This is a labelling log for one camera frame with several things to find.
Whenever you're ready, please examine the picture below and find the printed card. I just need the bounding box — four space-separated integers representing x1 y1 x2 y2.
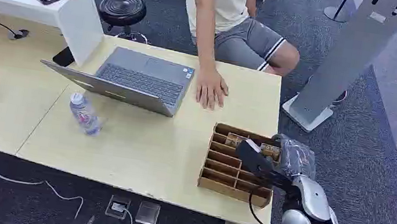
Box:
223 132 248 150
258 142 283 162

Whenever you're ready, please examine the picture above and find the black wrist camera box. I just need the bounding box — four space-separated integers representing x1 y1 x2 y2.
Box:
230 137 300 193

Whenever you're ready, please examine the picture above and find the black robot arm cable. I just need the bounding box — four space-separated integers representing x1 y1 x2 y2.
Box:
244 190 290 224

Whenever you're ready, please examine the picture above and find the clear plastic water bottle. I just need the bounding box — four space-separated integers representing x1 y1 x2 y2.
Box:
64 91 108 138

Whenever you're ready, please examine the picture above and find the metal floor plate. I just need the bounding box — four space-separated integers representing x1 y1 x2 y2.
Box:
134 200 162 224

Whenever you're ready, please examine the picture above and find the black device under shelf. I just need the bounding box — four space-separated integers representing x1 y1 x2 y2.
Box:
51 44 78 69

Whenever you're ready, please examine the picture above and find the floor power socket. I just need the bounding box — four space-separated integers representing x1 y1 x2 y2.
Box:
104 194 132 221

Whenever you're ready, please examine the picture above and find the person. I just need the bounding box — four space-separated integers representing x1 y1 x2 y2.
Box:
168 0 309 122

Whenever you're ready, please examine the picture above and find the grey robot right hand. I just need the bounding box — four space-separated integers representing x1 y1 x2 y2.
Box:
266 132 322 181

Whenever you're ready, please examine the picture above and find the person's right hand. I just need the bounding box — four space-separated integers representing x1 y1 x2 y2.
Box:
193 66 233 113

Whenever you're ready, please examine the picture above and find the grey open laptop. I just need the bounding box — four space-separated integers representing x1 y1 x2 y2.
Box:
35 35 198 121

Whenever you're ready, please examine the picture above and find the barrier post with base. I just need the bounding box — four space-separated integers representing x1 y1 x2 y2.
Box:
322 0 355 24

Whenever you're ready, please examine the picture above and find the grey kiosk stand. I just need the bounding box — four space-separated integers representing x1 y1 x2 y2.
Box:
278 0 397 146

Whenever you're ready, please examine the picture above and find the wooden compartment card box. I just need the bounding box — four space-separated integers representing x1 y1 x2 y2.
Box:
195 120 284 211

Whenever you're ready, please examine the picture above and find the black round stool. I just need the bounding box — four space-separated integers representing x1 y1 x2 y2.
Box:
94 0 155 45

